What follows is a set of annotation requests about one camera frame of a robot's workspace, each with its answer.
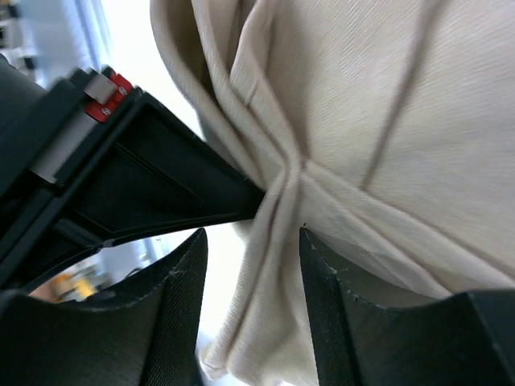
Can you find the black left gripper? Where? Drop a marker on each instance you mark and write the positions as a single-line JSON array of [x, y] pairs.
[[94, 163]]

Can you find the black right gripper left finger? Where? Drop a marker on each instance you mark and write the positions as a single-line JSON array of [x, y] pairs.
[[141, 331]]

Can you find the beige cloth napkin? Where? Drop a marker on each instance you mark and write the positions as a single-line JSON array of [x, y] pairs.
[[386, 127]]

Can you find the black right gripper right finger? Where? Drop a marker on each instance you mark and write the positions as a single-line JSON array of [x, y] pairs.
[[366, 331]]

